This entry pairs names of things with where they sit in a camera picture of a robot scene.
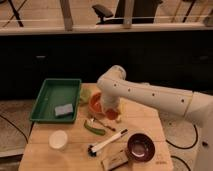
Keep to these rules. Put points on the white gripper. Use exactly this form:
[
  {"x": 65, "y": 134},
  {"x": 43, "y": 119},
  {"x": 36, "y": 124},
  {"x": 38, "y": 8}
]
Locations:
[{"x": 109, "y": 102}]

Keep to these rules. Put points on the orange-red apple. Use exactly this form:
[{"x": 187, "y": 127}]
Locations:
[{"x": 111, "y": 114}]

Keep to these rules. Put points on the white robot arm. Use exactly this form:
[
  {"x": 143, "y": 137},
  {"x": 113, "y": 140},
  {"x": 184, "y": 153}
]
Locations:
[{"x": 195, "y": 107}]

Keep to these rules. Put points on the white paper cup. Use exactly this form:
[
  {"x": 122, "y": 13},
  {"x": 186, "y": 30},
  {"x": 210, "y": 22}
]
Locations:
[{"x": 58, "y": 140}]

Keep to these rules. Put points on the yellow corn cob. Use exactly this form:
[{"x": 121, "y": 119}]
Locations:
[{"x": 120, "y": 113}]

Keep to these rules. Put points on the orange bowl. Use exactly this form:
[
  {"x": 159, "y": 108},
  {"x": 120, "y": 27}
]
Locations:
[{"x": 94, "y": 104}]

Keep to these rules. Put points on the green leafy vegetable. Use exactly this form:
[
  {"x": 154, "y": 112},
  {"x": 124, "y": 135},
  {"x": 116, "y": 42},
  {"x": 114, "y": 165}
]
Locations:
[{"x": 85, "y": 94}]

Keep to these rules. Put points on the metal spoon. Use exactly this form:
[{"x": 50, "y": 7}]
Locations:
[{"x": 93, "y": 119}]

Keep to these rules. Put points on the grey sponge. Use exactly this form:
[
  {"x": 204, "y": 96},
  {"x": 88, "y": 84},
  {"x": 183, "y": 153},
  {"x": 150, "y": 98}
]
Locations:
[{"x": 63, "y": 110}]

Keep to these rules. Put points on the green plastic tray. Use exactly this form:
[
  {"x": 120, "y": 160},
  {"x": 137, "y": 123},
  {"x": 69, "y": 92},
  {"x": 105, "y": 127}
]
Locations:
[{"x": 56, "y": 92}]

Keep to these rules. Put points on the small cardboard box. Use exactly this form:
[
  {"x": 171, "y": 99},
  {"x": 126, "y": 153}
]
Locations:
[{"x": 114, "y": 161}]

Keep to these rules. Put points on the dark brown bowl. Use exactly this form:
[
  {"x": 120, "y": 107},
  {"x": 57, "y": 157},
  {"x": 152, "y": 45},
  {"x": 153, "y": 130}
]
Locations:
[{"x": 140, "y": 148}]

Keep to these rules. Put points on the black office chair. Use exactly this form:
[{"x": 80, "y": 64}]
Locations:
[{"x": 137, "y": 11}]

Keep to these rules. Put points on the white handled brush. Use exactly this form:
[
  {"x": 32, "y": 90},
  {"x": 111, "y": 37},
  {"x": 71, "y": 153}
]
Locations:
[{"x": 92, "y": 150}]

